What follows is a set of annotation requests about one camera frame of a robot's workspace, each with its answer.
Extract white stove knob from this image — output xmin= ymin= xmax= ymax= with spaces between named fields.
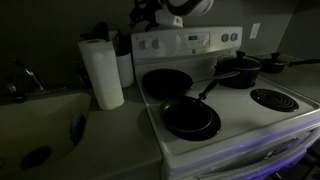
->
xmin=152 ymin=39 xmax=160 ymax=49
xmin=139 ymin=40 xmax=147 ymax=50
xmin=230 ymin=33 xmax=238 ymax=42
xmin=221 ymin=33 xmax=229 ymax=42

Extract black kitchen utensils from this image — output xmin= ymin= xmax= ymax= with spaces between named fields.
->
xmin=80 ymin=22 xmax=130 ymax=56

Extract black front frying pan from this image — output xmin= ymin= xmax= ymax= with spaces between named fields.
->
xmin=159 ymin=79 xmax=220 ymax=133

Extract black rear frying pan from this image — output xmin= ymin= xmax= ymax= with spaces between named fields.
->
xmin=141 ymin=68 xmax=241 ymax=99

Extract chrome sink faucet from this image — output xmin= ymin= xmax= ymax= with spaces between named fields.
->
xmin=6 ymin=59 xmax=44 ymax=104

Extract small black lidded saucepan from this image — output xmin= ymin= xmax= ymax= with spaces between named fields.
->
xmin=261 ymin=52 xmax=320 ymax=74

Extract blue sponge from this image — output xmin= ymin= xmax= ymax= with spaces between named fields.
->
xmin=69 ymin=114 xmax=86 ymax=146

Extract black frying pan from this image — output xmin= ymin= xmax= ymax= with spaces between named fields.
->
xmin=159 ymin=79 xmax=220 ymax=133
xmin=141 ymin=68 xmax=241 ymax=99

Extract black coil burner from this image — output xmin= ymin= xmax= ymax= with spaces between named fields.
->
xmin=250 ymin=89 xmax=299 ymax=112

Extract black lidded pot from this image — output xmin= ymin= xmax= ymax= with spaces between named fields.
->
xmin=215 ymin=51 xmax=262 ymax=89

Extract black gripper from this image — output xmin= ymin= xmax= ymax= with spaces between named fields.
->
xmin=129 ymin=0 xmax=161 ymax=32

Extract white electric stove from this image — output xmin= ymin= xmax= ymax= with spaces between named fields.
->
xmin=131 ymin=27 xmax=320 ymax=180

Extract white kitchen sink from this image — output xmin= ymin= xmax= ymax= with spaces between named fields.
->
xmin=0 ymin=93 xmax=91 ymax=176

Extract white wall outlet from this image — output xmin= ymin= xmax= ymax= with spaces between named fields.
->
xmin=249 ymin=23 xmax=260 ymax=39

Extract white utensil holder crock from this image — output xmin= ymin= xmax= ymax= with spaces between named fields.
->
xmin=117 ymin=53 xmax=134 ymax=88

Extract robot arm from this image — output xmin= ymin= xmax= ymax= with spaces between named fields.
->
xmin=129 ymin=0 xmax=214 ymax=32

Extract white paper towel roll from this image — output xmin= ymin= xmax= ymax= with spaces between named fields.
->
xmin=78 ymin=39 xmax=124 ymax=110

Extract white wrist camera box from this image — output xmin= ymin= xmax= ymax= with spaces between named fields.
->
xmin=156 ymin=11 xmax=183 ymax=28

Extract green digital clock display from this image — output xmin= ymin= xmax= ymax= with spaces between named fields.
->
xmin=188 ymin=35 xmax=198 ymax=41

